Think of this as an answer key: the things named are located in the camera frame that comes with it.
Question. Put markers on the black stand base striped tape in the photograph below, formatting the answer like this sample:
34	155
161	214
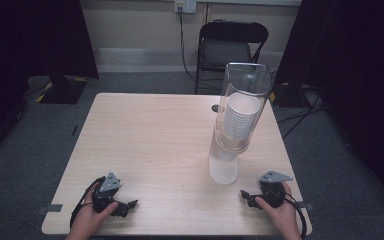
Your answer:
288	96
63	90

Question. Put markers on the small dark floor stick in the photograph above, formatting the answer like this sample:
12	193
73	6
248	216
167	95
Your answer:
75	130

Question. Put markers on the person's left hand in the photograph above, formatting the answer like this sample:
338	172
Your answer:
87	218

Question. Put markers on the black folding chair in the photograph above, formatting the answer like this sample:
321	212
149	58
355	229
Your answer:
226	40

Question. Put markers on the stack of white paper cups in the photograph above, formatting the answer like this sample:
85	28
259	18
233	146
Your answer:
240	115

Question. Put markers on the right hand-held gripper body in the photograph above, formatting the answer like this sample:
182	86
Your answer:
273	192

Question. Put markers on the white wall socket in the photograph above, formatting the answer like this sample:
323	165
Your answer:
185	6

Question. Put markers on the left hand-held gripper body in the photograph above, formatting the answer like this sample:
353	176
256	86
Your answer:
104	196

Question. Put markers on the black curtain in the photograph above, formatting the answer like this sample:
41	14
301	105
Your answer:
30	43
353	66

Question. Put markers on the clear tube cup dispenser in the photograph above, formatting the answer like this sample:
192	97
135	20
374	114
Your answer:
236	100

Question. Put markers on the person's right hand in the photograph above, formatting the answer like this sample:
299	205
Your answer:
281	216

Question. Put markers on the grey table edge bracket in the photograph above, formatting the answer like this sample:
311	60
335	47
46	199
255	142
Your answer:
50	208
306	205

